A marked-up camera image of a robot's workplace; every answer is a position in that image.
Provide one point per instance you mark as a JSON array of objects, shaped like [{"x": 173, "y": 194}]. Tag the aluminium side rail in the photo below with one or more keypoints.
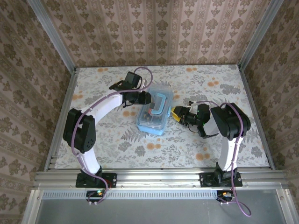
[
  {"x": 73, "y": 78},
  {"x": 249, "y": 93}
]

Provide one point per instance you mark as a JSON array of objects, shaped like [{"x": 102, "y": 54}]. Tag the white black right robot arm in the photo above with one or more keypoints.
[{"x": 233, "y": 121}]

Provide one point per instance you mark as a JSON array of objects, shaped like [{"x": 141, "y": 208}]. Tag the aluminium frame post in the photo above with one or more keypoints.
[
  {"x": 51, "y": 35},
  {"x": 259, "y": 35}
]

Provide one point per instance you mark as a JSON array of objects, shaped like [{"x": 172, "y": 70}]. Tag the grey metal shelf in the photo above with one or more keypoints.
[{"x": 151, "y": 212}]

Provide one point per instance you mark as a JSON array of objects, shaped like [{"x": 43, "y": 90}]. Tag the small circuit board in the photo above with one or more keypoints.
[
  {"x": 225, "y": 194},
  {"x": 98, "y": 193}
]

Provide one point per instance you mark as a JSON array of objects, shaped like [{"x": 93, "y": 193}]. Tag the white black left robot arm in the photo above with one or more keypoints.
[{"x": 105, "y": 105}]

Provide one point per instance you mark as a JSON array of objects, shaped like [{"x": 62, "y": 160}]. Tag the clear tool box lid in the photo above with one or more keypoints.
[{"x": 162, "y": 89}]

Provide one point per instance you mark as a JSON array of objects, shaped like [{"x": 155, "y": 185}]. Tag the long aluminium base rail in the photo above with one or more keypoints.
[{"x": 158, "y": 179}]

